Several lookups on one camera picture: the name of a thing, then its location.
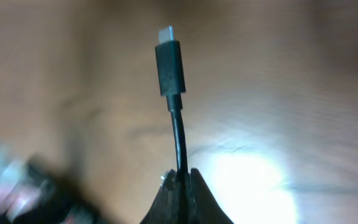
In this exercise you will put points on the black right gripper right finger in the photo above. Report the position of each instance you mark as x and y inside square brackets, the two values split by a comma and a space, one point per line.
[207, 209]

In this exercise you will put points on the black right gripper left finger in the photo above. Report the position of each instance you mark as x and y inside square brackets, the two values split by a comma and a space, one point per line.
[165, 207]

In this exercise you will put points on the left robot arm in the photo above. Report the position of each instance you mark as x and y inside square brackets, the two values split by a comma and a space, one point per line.
[28, 194]

